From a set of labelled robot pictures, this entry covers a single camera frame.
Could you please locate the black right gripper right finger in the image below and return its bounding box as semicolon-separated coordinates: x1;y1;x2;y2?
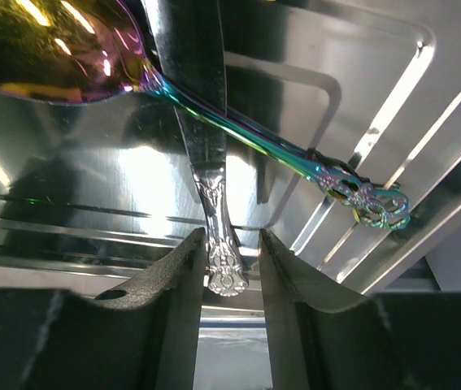
259;230;461;389

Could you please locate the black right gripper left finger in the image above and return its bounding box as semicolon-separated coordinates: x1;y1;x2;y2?
0;228;206;389

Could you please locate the ornate silver table knife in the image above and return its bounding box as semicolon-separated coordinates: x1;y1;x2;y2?
143;1;248;297

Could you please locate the stainless steel tray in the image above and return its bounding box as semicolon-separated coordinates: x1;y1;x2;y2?
0;1;461;293

